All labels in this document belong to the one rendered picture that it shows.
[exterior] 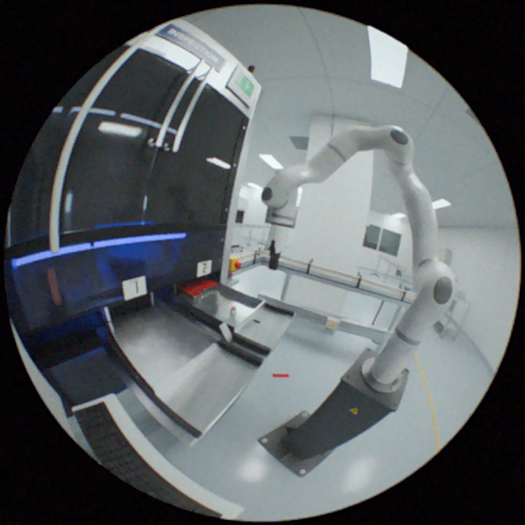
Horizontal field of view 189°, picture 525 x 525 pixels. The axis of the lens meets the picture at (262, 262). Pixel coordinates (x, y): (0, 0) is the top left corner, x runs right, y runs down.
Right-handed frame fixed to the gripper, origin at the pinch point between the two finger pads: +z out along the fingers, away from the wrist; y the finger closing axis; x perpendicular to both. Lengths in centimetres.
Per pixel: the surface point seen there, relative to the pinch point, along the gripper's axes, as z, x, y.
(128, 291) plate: 8, -28, 44
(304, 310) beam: 58, 11, -86
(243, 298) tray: 21.8, -13.3, -5.6
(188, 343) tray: 22.0, -10.1, 33.7
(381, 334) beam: 60, 94, -84
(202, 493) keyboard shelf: 30, 20, 69
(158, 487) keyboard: 28, 13, 75
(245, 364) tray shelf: 22.3, 7.7, 29.5
